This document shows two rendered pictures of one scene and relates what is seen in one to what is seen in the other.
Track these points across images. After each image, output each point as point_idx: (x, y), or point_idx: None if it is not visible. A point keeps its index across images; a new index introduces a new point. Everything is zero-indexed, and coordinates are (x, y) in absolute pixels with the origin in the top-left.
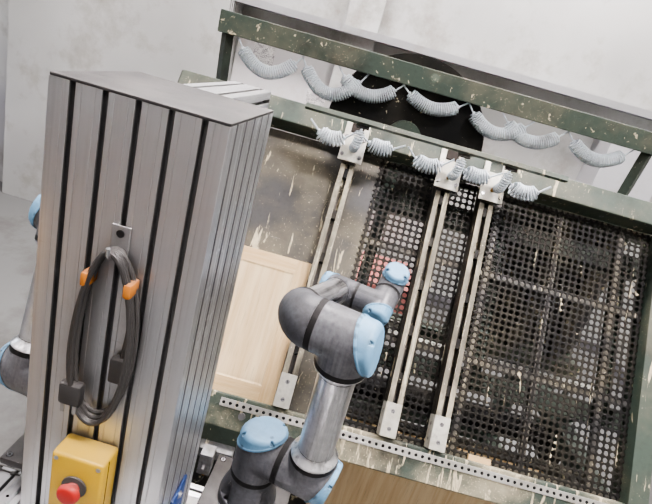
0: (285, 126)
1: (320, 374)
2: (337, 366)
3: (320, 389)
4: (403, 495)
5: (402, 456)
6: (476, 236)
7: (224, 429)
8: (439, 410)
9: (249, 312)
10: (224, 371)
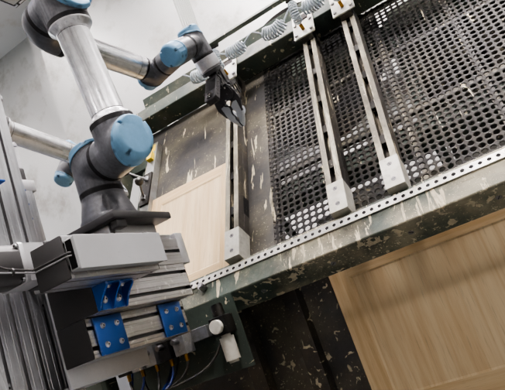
0: (185, 105)
1: (48, 32)
2: (45, 10)
3: (61, 47)
4: (470, 313)
5: (367, 217)
6: (349, 39)
7: (193, 309)
8: (380, 155)
9: (195, 221)
10: (187, 273)
